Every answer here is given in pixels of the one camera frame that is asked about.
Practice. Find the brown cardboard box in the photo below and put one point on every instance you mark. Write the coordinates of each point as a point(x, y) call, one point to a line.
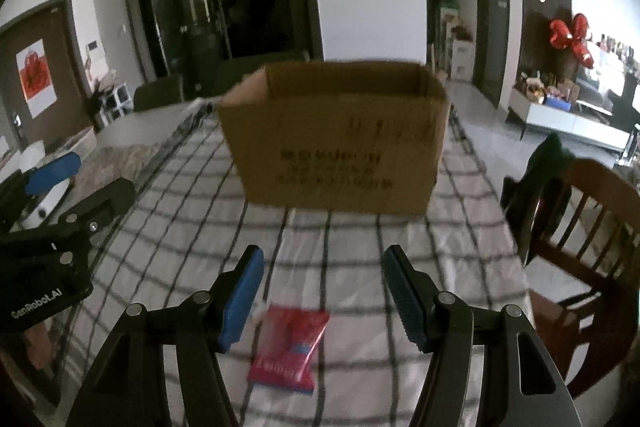
point(330, 142)

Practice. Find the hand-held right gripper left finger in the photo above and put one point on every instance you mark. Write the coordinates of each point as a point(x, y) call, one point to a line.
point(242, 302)

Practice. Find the red pink snack packet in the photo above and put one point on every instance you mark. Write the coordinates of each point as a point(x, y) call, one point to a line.
point(290, 342)

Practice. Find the white low cabinet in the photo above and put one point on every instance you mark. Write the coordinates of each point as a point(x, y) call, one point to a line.
point(570, 122)

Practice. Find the brown wooden chair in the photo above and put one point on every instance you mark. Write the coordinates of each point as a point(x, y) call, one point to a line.
point(600, 217)

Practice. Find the wide dark upholstered chair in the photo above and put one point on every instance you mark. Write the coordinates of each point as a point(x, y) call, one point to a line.
point(240, 72)

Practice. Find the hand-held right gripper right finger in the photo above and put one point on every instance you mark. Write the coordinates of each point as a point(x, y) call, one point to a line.
point(407, 302)

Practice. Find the dark cloth on chair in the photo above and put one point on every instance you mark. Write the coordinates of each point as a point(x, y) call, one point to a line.
point(542, 177)

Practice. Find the floral patterned cloth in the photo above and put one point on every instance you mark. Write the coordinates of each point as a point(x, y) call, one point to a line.
point(130, 162)

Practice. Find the small dark upholstered chair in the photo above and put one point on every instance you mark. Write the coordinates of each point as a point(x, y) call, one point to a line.
point(159, 93)

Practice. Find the wall intercom panel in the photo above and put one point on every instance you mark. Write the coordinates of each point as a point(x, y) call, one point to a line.
point(92, 47)

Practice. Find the row of bottles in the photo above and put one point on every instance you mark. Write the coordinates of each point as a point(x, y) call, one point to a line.
point(620, 52)

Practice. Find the checked white tablecloth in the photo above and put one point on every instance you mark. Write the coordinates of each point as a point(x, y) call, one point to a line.
point(350, 257)

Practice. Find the red door poster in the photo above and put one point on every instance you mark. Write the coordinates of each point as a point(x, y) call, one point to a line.
point(35, 77)

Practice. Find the brown entrance door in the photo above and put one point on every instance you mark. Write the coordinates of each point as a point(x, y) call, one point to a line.
point(65, 72)

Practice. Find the white storage box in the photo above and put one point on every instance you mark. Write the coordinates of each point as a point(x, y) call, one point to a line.
point(462, 62)

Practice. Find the dark interior door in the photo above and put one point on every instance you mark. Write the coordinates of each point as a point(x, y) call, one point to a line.
point(492, 17)

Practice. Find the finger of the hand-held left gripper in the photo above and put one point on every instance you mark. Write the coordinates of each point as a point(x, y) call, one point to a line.
point(107, 199)
point(55, 171)

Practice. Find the red balloon decoration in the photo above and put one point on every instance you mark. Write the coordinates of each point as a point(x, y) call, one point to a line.
point(567, 37)

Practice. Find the flower basket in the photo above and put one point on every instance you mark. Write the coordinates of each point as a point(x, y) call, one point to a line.
point(532, 89)

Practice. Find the white shelf unit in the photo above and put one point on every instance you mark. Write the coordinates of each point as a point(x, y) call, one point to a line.
point(117, 99)

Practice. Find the green tall box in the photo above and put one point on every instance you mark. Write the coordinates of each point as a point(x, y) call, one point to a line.
point(448, 19)

